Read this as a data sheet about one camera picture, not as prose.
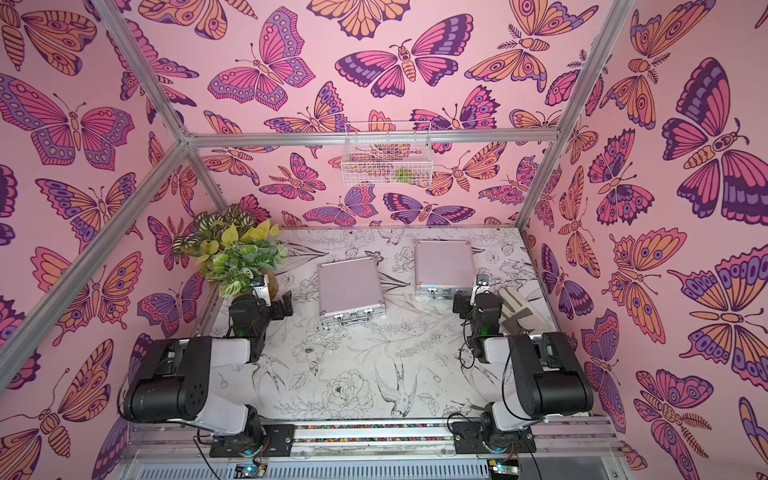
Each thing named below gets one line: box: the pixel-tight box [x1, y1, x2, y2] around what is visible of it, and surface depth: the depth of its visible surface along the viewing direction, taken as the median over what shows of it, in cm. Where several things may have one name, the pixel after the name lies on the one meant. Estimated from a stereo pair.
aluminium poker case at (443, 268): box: [414, 240, 475, 300], surface depth 105 cm
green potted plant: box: [172, 205, 289, 300], surface depth 85 cm
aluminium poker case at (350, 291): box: [317, 256, 386, 326], surface depth 99 cm
